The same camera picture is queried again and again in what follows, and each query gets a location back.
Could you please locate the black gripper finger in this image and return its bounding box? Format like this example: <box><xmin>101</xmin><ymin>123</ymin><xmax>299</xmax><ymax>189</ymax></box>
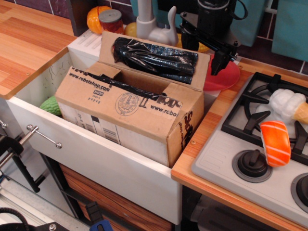
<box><xmin>211</xmin><ymin>50</ymin><xmax>230</xmax><ymax>76</ymax></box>
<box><xmin>181</xmin><ymin>28</ymin><xmax>199</xmax><ymax>51</ymax></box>

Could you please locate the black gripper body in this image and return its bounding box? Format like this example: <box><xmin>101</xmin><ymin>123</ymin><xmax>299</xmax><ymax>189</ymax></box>
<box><xmin>180</xmin><ymin>0</ymin><xmax>241</xmax><ymax>60</ymax></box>

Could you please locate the brown cardboard box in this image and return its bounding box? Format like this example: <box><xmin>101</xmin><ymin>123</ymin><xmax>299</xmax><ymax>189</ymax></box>
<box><xmin>55</xmin><ymin>31</ymin><xmax>210</xmax><ymax>167</ymax></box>

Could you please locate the yellow toy corn cob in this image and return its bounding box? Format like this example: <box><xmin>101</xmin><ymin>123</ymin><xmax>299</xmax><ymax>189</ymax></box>
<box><xmin>176</xmin><ymin>33</ymin><xmax>209</xmax><ymax>53</ymax></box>

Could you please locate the red plastic plate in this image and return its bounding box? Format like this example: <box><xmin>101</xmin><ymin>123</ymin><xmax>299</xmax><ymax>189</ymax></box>
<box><xmin>203</xmin><ymin>54</ymin><xmax>240</xmax><ymax>91</ymax></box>

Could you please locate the grey toy faucet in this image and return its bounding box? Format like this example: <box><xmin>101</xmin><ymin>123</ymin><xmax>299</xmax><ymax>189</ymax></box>
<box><xmin>136</xmin><ymin>0</ymin><xmax>179</xmax><ymax>46</ymax></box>

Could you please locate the yellow toy lemon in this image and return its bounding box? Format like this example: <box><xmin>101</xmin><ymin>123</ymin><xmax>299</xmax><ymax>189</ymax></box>
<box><xmin>124</xmin><ymin>22</ymin><xmax>137</xmax><ymax>38</ymax></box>

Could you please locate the black stove grate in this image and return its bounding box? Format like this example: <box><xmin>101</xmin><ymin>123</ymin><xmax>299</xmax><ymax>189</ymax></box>
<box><xmin>221</xmin><ymin>72</ymin><xmax>308</xmax><ymax>165</ymax></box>

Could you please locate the red beans can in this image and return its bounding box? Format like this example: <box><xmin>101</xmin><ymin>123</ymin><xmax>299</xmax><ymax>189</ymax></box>
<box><xmin>99</xmin><ymin>9</ymin><xmax>124</xmax><ymax>34</ymax></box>

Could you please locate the white ice cream cone toy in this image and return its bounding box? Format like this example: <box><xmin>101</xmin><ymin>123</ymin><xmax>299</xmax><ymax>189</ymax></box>
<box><xmin>269</xmin><ymin>89</ymin><xmax>308</xmax><ymax>124</ymax></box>

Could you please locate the salmon sushi toy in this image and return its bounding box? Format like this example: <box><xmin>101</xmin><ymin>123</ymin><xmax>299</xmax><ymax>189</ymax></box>
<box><xmin>260</xmin><ymin>120</ymin><xmax>291</xmax><ymax>167</ymax></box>

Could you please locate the orange toy pumpkin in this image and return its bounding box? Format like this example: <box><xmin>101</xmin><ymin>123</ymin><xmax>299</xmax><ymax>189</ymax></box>
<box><xmin>87</xmin><ymin>6</ymin><xmax>112</xmax><ymax>34</ymax></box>

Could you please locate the grey toy stove top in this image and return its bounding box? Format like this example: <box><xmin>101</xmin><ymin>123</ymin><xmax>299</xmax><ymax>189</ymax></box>
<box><xmin>192</xmin><ymin>76</ymin><xmax>308</xmax><ymax>226</ymax></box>

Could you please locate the black stove knob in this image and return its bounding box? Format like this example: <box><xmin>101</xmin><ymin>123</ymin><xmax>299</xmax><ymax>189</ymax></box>
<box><xmin>232</xmin><ymin>149</ymin><xmax>273</xmax><ymax>183</ymax></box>
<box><xmin>291</xmin><ymin>173</ymin><xmax>308</xmax><ymax>213</ymax></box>

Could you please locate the white toy sink basin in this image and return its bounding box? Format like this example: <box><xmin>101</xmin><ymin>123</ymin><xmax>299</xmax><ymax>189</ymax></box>
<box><xmin>7</xmin><ymin>31</ymin><xmax>182</xmax><ymax>225</ymax></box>

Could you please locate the green toy vegetable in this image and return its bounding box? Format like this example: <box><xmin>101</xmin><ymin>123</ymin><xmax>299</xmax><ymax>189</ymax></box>
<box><xmin>40</xmin><ymin>96</ymin><xmax>62</xmax><ymax>116</ymax></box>

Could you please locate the black metal clamp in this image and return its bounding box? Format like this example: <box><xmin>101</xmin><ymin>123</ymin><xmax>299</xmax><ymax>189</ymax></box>
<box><xmin>0</xmin><ymin>125</ymin><xmax>46</xmax><ymax>193</ymax></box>

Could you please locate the metal towel bar handle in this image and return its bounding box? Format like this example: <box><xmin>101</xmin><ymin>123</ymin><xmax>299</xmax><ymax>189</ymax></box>
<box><xmin>26</xmin><ymin>125</ymin><xmax>62</xmax><ymax>149</ymax></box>

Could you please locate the blue handled clamp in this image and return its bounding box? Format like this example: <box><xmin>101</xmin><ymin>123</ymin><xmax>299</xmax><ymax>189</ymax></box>
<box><xmin>86</xmin><ymin>202</ymin><xmax>113</xmax><ymax>231</ymax></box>

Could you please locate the black cable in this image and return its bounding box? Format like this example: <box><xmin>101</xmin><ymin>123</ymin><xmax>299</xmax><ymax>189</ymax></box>
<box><xmin>0</xmin><ymin>206</ymin><xmax>31</xmax><ymax>231</ymax></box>

